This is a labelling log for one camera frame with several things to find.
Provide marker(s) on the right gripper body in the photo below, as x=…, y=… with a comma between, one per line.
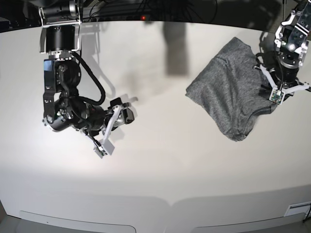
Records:
x=97, y=125

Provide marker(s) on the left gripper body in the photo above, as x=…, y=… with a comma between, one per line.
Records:
x=280, y=89

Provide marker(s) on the grey T-shirt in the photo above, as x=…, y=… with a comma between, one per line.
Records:
x=228, y=90

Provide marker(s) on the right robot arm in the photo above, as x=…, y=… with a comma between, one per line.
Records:
x=60, y=39

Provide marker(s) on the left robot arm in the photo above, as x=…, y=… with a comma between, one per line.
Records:
x=290, y=49

